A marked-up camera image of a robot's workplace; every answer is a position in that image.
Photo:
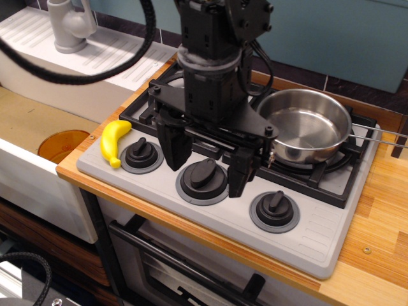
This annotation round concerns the grey toy stove top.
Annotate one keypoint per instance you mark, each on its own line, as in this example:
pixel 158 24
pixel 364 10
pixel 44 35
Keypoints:
pixel 313 246

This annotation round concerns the right black burner grate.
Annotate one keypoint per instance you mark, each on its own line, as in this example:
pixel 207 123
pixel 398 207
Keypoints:
pixel 330 181

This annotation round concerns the yellow toy banana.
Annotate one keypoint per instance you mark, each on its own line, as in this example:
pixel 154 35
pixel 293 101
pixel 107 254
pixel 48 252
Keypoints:
pixel 109 141

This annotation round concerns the black stove knob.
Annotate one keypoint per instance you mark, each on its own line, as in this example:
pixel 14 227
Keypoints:
pixel 141 157
pixel 274 212
pixel 203 183

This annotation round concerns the oven door with handle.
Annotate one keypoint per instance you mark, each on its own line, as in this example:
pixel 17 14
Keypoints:
pixel 174 270

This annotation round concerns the middle black stove knob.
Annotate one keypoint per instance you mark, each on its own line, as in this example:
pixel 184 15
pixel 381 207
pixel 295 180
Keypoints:
pixel 203 183

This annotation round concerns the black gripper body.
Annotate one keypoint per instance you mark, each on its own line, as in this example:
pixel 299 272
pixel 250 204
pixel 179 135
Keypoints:
pixel 218 101

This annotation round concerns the grey toy faucet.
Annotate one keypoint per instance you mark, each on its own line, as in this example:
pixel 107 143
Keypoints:
pixel 71 28

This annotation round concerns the right black stove knob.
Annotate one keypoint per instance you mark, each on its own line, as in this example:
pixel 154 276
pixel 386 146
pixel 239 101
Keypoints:
pixel 274 212

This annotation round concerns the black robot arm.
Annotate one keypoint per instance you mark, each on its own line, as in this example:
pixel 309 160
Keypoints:
pixel 219 39

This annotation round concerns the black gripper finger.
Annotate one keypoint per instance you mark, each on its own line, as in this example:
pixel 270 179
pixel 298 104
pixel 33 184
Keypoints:
pixel 243 165
pixel 175 144

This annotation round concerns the left black stove knob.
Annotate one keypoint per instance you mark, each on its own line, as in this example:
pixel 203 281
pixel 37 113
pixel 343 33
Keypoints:
pixel 141 157

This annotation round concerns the orange plastic plate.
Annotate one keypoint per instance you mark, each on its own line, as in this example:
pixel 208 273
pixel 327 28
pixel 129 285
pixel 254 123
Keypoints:
pixel 57 146

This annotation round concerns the white toy sink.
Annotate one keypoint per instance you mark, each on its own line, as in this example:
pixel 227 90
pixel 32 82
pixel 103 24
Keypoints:
pixel 33 109

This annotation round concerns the stainless steel pan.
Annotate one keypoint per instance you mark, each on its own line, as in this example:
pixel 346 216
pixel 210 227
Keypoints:
pixel 312 125

